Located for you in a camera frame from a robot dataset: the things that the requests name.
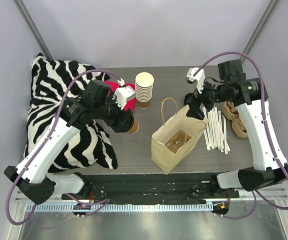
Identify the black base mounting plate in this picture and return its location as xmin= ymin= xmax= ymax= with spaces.
xmin=74 ymin=173 xmax=234 ymax=200

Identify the pink folded cloth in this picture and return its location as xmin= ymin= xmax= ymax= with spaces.
xmin=105 ymin=81 xmax=136 ymax=111

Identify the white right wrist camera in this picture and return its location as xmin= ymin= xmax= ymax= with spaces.
xmin=186 ymin=67 xmax=206 ymax=94

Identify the white wrapped straw bundle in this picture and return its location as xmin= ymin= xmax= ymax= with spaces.
xmin=202 ymin=107 xmax=230 ymax=155

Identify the black spare cup lid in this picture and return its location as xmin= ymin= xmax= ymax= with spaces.
xmin=184 ymin=92 xmax=196 ymax=107

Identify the zebra print pillow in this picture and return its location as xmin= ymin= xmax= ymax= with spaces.
xmin=23 ymin=53 xmax=118 ymax=174

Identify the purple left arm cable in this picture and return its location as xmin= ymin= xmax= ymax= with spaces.
xmin=5 ymin=69 xmax=126 ymax=230

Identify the brown pulp cup carrier single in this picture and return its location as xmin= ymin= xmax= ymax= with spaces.
xmin=166 ymin=130 xmax=191 ymax=154

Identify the black plastic cup lid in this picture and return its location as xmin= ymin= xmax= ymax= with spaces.
xmin=113 ymin=109 xmax=134 ymax=133

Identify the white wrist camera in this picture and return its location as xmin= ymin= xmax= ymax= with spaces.
xmin=186 ymin=67 xmax=206 ymax=94
xmin=114 ymin=86 xmax=135 ymax=111

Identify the brown paper coffee cup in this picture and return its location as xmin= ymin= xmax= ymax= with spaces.
xmin=127 ymin=119 xmax=139 ymax=134

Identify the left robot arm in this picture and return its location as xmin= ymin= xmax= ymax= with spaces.
xmin=4 ymin=80 xmax=138 ymax=205

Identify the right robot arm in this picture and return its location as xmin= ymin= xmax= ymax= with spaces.
xmin=184 ymin=59 xmax=288 ymax=198

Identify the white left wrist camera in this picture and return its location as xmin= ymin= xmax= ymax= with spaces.
xmin=114 ymin=86 xmax=135 ymax=111

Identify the brown pulp cup carrier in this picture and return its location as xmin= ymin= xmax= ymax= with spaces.
xmin=222 ymin=101 xmax=248 ymax=138

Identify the brown paper bag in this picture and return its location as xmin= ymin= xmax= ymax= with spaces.
xmin=151 ymin=105 xmax=209 ymax=175

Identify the stack of brown paper cups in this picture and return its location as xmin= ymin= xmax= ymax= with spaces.
xmin=135 ymin=72 xmax=154 ymax=109

